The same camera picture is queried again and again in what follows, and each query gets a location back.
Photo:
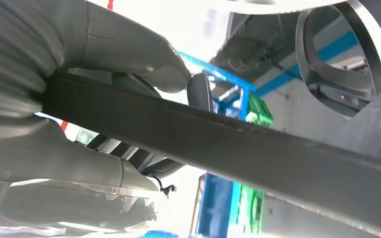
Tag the blue metal shelf rack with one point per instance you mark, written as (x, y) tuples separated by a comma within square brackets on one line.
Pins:
[(233, 78)]

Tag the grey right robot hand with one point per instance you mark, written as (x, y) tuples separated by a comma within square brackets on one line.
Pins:
[(62, 170)]

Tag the green plastic crate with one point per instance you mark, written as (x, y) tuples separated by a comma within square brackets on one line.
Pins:
[(251, 210), (259, 111)]

